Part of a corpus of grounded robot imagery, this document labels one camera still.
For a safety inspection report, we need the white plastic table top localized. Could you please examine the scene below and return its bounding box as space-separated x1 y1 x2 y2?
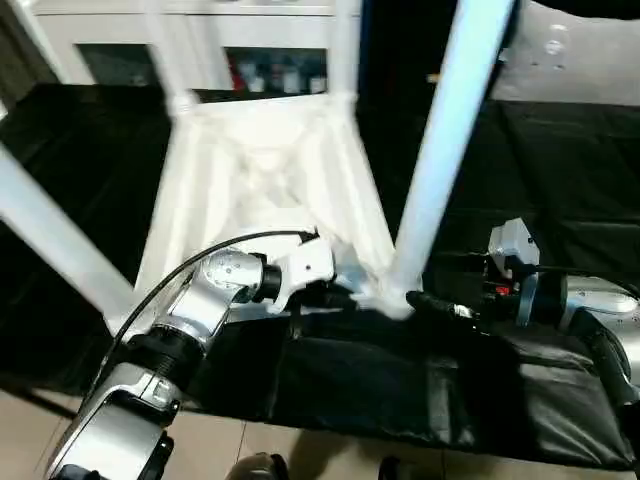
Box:
105 92 417 338

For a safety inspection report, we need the white plastic table leg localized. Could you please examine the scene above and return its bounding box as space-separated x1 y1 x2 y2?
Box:
0 140 137 331
145 0 201 113
384 0 517 317
326 0 362 107

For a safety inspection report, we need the black work mat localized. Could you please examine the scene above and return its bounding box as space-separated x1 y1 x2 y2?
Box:
0 82 640 469

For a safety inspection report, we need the dark right robot foot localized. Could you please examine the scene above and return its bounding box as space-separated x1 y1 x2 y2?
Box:
378 458 411 480

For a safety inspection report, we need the grey cushion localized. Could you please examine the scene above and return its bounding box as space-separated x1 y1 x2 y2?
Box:
490 0 640 107

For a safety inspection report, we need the white cabinet with glass doors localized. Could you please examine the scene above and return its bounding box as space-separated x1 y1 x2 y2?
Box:
20 0 336 97

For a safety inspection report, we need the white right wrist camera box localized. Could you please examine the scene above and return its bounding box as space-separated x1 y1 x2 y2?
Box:
487 218 541 287

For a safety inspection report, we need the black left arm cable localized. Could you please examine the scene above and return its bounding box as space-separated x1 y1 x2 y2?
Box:
60 230 321 421

